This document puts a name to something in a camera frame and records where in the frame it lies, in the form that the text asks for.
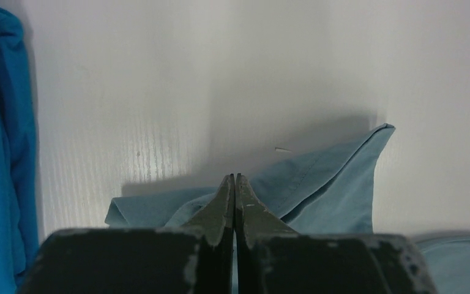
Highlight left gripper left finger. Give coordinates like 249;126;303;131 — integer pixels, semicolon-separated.
19;175;235;293

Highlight grey-blue t-shirt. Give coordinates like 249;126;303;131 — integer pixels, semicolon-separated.
105;124;470;293

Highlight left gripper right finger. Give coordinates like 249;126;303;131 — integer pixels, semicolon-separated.
234;175;437;293

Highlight folded bright blue t-shirt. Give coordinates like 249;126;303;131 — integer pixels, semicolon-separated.
0;8;39;293

